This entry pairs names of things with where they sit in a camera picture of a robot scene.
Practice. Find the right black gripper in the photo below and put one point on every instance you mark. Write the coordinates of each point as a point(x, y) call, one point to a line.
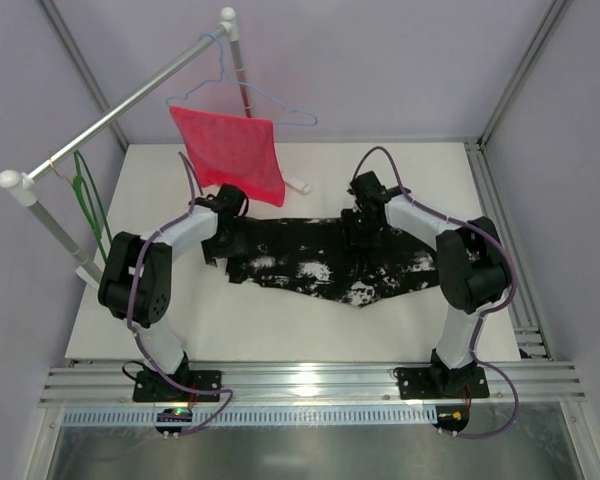
point(357, 230)

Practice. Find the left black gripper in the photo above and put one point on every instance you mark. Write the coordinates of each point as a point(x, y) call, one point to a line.
point(219, 245)

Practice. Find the black white tie-dye trousers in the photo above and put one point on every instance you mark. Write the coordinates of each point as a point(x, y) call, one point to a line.
point(308, 256)

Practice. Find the green plastic hanger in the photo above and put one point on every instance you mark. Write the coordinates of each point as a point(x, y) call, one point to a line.
point(91, 204)

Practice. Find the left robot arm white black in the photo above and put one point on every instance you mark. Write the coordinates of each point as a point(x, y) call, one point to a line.
point(136, 288)

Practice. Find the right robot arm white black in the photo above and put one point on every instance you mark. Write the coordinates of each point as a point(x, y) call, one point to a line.
point(473, 274)

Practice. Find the red cloth towel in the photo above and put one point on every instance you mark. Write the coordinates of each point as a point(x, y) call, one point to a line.
point(233, 150)

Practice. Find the silver white clothes rack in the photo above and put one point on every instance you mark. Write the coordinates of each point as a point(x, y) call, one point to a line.
point(20, 185)

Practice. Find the blue wire hanger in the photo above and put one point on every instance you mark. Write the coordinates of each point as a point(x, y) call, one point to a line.
point(260, 90)

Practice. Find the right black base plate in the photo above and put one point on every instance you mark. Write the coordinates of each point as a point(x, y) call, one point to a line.
point(438, 382)

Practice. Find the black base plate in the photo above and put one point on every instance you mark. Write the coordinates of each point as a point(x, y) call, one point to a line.
point(150, 387)
point(438, 382)

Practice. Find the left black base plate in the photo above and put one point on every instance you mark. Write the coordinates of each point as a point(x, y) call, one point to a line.
point(150, 387)

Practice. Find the perforated cable duct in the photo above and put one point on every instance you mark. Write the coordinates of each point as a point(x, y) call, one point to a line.
point(251, 416)

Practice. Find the aluminium side rail frame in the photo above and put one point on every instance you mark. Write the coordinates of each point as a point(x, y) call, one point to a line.
point(532, 335)

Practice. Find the aluminium front rail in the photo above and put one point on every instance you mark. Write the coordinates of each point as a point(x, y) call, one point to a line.
point(279, 383)

